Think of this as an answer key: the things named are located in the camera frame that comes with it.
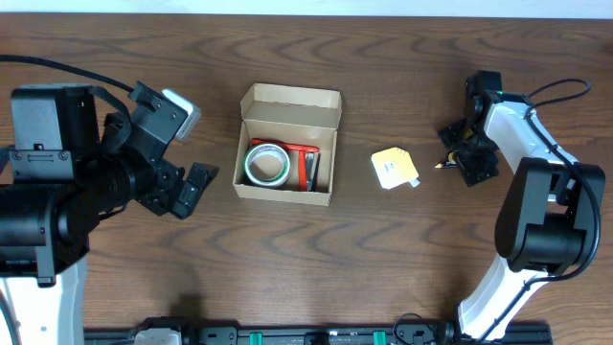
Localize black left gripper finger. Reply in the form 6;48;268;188
170;181;201;219
186;163;219;192

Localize correction tape dispenser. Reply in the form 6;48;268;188
435;151;457;169

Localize white masking tape roll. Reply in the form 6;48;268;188
242;142;292;188

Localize green tape roll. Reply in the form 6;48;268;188
242;146;292;189

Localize small yellow spiral notepad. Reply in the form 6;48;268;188
371;148;420;190

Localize cardboard box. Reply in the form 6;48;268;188
233;83;342;206

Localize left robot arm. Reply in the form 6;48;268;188
1;84;217;344

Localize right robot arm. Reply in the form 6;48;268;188
434;70;605;344

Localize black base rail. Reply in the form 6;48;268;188
83;313;555;345

